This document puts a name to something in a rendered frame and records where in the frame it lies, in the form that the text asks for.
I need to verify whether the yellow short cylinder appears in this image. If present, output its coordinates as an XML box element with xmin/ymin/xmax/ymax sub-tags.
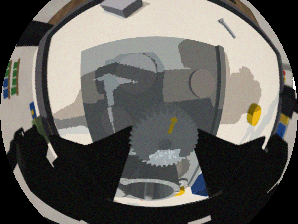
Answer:
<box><xmin>247</xmin><ymin>103</ymin><xmax>261</xmax><ymax>126</ymax></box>
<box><xmin>173</xmin><ymin>186</ymin><xmax>185</xmax><ymax>197</ymax></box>

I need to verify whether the blue open tray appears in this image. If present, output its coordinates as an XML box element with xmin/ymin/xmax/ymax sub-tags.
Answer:
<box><xmin>191</xmin><ymin>173</ymin><xmax>208</xmax><ymax>197</ymax></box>

